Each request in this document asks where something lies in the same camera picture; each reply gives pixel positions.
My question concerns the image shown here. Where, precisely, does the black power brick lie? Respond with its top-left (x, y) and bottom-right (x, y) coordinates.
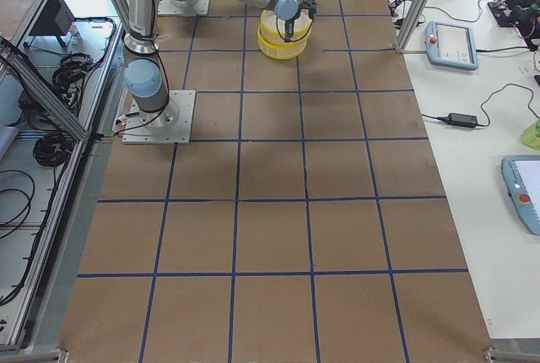
top-left (436, 112), bottom-right (479, 128)

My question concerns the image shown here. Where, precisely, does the yellow bamboo steamer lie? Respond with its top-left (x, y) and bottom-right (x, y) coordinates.
top-left (257, 33), bottom-right (307, 60)
top-left (260, 10), bottom-right (312, 45)

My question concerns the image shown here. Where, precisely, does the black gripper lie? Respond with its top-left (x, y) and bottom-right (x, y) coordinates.
top-left (283, 18), bottom-right (296, 43)

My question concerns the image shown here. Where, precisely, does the aluminium frame post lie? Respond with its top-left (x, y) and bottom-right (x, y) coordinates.
top-left (395, 0), bottom-right (428, 53)

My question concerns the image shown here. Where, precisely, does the teach pendant with red button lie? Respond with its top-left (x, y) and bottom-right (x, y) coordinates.
top-left (424, 21), bottom-right (478, 71)

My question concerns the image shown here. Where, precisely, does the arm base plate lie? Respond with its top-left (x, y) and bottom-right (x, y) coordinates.
top-left (121, 89), bottom-right (196, 144)

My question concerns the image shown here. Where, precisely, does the green drink bottle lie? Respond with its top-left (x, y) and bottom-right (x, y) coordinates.
top-left (520, 119), bottom-right (540, 150)

